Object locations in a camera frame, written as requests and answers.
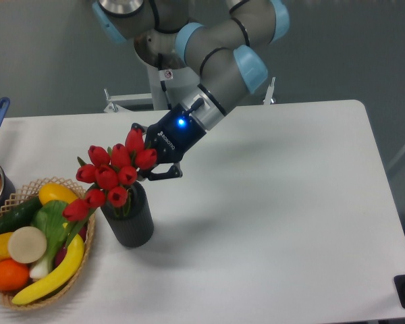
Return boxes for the woven wicker basket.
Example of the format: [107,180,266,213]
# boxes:
[0,175,97,311]

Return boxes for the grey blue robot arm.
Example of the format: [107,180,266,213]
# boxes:
[92,1,290,181]

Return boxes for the red tulip bouquet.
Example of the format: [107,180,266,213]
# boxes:
[61,128,158,247]

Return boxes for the beige round slice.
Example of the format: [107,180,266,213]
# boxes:
[7,226,47,264]

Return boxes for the green cucumber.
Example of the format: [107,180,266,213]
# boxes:
[0,196,42,234]

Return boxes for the green bok choy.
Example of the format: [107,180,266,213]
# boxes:
[30,200,72,281]

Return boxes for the dark grey ribbed vase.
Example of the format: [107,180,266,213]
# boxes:
[101,182,154,248]

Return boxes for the yellow squash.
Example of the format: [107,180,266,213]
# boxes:
[38,182,78,205]

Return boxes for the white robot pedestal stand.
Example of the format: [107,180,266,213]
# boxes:
[103,30,277,113]

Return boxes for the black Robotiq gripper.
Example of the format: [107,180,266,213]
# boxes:
[131,104,206,182]

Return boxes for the yellow banana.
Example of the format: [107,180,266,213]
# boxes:
[11,234,84,306]

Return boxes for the orange fruit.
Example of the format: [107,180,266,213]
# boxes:
[0,259,29,292]

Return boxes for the dark red vegetable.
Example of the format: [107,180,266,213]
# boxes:
[54,225,87,268]

